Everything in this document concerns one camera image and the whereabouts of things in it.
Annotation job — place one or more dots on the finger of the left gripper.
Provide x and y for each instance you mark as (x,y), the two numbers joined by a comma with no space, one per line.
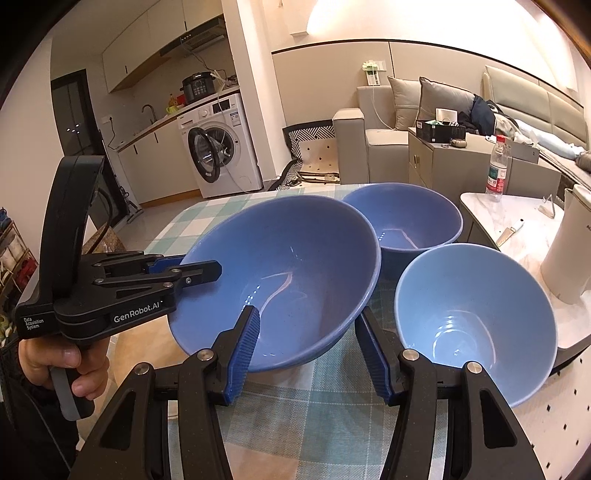
(134,263)
(183,275)

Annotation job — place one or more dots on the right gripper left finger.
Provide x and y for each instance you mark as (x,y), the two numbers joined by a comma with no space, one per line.
(130,440)

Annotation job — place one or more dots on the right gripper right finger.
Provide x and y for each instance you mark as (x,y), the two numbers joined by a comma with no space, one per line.
(484,439)

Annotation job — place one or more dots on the large cream plate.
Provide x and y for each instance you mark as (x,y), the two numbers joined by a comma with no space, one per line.
(151,342)

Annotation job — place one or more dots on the large dark blue bowl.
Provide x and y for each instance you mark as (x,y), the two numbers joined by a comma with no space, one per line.
(307,263)

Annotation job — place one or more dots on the light blue bowl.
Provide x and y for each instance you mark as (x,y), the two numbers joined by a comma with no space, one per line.
(464,302)

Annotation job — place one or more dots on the kitchen counter cabinet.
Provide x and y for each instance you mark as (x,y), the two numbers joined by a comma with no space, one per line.
(157,166)

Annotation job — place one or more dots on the kitchen faucet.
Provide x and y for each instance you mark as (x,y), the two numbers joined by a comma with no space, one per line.
(149,111)

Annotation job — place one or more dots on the upper kitchen cabinets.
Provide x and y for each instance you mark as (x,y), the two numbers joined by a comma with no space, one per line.
(144,44)

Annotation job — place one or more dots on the person's left hand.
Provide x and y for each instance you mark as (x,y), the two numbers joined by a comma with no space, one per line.
(38,355)

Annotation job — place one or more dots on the white washing machine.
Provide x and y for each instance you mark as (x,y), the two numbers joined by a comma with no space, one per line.
(217,141)

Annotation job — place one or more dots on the black refrigerator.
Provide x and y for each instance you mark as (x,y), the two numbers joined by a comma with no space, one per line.
(79,135)

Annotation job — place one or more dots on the checkered teal tablecloth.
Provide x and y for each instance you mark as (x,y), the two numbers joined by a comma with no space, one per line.
(320,420)

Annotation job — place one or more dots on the folded patterned rug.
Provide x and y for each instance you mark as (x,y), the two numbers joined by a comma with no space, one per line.
(313,155)

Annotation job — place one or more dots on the black pressure cooker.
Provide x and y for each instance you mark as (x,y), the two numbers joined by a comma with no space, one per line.
(197,86)

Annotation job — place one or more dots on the white electric kettle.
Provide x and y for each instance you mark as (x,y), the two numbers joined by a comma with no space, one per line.
(566,268)

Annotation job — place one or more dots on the beige sofa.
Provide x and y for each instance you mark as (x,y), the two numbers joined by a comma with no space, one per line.
(371,150)

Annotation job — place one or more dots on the white marble side table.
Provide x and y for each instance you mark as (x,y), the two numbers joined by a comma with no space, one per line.
(523,228)

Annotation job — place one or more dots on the range hood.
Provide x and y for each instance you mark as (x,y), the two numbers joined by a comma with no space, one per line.
(203,36)

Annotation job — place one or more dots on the black storage tray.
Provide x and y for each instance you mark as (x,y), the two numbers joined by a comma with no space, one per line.
(433,131)

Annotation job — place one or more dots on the grey cushion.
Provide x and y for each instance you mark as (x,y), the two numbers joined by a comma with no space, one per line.
(407,94)
(437,95)

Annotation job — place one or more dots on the beige side cabinet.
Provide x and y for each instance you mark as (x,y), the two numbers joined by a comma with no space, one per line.
(453,171)

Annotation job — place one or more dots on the plastic water bottle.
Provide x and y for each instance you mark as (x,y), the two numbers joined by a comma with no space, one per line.
(498,169)

